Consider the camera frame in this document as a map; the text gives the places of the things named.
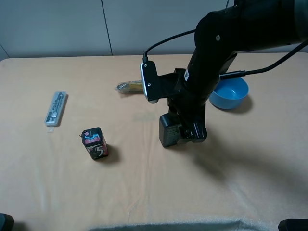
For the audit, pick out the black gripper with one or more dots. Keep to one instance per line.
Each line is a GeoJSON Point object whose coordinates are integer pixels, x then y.
{"type": "Point", "coordinates": [187, 105]}

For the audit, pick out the black power adapter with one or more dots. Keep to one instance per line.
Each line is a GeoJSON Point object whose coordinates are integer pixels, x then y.
{"type": "Point", "coordinates": [170, 130]}

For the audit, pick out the blue plastic bowl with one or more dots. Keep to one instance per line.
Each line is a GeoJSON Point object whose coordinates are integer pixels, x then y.
{"type": "Point", "coordinates": [229, 94]}

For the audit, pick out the black gum box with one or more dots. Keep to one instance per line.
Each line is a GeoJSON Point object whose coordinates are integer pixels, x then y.
{"type": "Point", "coordinates": [94, 142]}

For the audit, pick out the black right corner block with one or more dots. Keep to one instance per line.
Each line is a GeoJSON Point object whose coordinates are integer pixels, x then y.
{"type": "Point", "coordinates": [293, 225]}

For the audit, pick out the black corner block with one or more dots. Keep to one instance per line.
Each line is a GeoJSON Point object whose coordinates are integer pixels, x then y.
{"type": "Point", "coordinates": [6, 222]}
{"type": "Point", "coordinates": [293, 225]}

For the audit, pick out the clear blue compass case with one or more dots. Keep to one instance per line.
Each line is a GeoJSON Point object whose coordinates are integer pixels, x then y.
{"type": "Point", "coordinates": [55, 112]}

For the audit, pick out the black left corner block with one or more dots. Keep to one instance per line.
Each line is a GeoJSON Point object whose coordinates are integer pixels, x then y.
{"type": "Point", "coordinates": [6, 222]}

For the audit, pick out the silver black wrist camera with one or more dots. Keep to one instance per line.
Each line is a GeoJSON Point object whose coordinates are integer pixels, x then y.
{"type": "Point", "coordinates": [150, 82]}

